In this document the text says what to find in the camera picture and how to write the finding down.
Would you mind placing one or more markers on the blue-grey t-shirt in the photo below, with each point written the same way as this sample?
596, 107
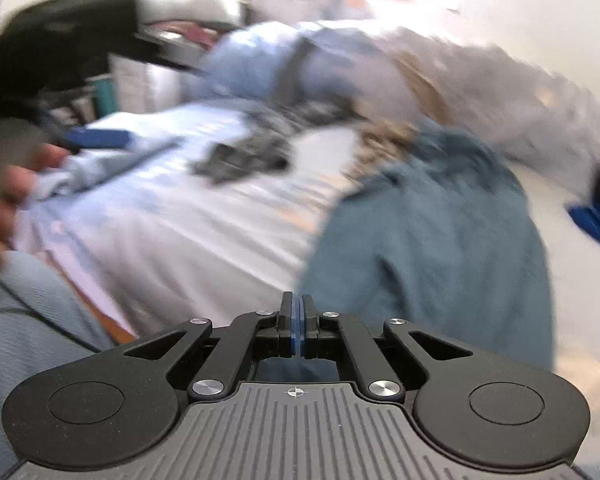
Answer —
420, 240

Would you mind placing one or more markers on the light blue clothes pile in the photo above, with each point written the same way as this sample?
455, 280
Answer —
250, 60

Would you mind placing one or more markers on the beige cloth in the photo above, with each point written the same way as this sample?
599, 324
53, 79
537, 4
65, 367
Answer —
385, 140

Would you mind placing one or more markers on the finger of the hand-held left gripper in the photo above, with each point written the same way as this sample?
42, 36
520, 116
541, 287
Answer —
100, 138

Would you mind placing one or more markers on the person's light blue clothing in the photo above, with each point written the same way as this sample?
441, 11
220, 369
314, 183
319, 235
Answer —
20, 320

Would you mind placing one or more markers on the royal blue garment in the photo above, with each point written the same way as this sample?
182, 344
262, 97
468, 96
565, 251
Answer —
595, 225

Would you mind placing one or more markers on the light blue cloth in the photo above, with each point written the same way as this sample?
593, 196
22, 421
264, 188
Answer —
80, 175

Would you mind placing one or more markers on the white bed sheet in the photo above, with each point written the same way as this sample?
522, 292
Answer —
570, 310

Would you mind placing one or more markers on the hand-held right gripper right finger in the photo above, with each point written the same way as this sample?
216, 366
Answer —
307, 322

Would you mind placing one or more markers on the grey t-shirt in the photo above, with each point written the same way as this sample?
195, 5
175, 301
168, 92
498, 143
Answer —
240, 155

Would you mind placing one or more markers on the person's left hand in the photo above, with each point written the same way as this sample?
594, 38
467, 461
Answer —
0, 220

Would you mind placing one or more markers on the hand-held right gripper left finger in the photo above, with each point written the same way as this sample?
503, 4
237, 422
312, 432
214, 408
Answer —
292, 322

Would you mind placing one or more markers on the printed light blue bed sheet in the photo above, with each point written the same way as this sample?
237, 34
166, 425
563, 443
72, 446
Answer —
180, 230

